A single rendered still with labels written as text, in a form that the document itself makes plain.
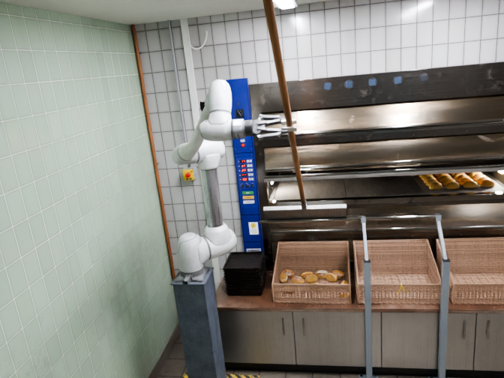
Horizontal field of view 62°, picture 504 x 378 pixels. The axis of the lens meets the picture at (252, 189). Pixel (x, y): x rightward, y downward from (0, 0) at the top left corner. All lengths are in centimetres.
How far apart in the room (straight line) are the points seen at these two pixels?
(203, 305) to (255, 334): 67
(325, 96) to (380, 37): 53
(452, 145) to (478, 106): 31
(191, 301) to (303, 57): 182
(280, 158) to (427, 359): 176
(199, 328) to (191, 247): 54
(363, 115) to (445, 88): 57
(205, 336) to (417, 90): 218
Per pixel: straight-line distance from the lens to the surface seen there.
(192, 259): 260
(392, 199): 334
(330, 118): 316
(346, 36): 314
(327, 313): 309
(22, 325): 223
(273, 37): 148
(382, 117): 318
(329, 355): 330
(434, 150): 329
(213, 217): 262
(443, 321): 313
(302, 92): 314
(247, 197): 332
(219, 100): 197
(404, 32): 318
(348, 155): 321
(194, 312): 275
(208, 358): 292
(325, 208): 281
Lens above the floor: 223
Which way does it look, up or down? 16 degrees down
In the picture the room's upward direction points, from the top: 6 degrees counter-clockwise
